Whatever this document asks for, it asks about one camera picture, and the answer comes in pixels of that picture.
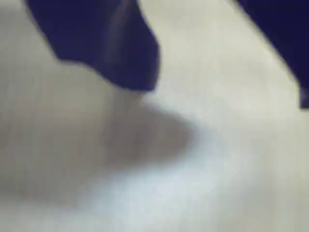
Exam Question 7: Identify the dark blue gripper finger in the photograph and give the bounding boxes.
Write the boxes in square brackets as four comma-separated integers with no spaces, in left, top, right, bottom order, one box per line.
[233,0,309,110]
[24,0,162,93]

